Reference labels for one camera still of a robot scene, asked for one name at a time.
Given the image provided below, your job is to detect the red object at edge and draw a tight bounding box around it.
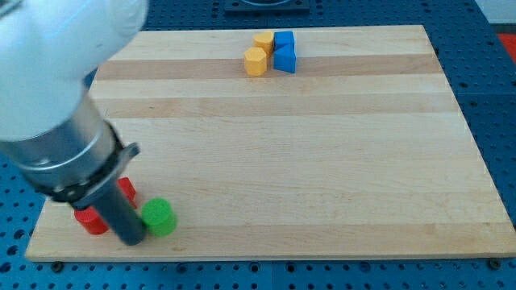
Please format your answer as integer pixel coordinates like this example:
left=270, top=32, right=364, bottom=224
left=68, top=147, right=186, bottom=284
left=497, top=33, right=516, bottom=63

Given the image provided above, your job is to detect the red star block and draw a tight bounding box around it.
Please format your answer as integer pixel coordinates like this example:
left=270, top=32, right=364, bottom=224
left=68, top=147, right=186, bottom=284
left=117, top=177, right=137, bottom=209

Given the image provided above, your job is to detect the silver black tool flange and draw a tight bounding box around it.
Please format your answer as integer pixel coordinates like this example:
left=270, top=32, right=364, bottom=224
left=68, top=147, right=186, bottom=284
left=1, top=94, right=139, bottom=210

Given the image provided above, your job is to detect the yellow hexagon block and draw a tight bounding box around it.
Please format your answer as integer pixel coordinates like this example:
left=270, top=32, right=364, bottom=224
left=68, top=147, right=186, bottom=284
left=243, top=47, right=268, bottom=77

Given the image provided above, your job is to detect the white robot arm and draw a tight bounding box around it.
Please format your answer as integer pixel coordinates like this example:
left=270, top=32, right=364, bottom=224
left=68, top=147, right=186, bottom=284
left=1, top=0, right=149, bottom=246

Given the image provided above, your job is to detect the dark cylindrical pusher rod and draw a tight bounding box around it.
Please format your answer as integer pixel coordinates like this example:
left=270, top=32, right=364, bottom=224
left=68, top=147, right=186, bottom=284
left=84, top=177, right=147, bottom=246

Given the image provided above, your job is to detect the blue cube block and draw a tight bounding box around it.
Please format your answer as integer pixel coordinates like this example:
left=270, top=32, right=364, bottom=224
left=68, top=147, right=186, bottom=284
left=273, top=31, right=295, bottom=51

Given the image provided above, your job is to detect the red cylinder block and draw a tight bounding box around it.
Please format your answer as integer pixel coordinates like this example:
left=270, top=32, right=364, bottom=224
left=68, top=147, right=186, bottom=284
left=73, top=207, right=109, bottom=235

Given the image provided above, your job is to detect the blue triangle block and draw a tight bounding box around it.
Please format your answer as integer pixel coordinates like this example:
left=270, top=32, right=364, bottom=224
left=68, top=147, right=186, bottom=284
left=273, top=44, right=297, bottom=73

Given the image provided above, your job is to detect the green cylinder block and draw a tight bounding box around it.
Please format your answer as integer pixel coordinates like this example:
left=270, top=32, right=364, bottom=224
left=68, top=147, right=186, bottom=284
left=141, top=198, right=177, bottom=237

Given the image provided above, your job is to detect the yellow heart block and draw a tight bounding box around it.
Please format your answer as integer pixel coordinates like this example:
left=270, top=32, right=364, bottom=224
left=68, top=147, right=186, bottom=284
left=252, top=31, right=274, bottom=57

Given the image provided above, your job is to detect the wooden board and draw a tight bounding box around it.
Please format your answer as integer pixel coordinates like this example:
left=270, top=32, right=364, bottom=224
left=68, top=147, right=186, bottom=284
left=26, top=25, right=515, bottom=262

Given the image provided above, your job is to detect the black mounting plate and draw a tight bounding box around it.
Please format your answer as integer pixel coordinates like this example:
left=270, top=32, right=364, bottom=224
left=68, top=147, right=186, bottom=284
left=224, top=0, right=310, bottom=15

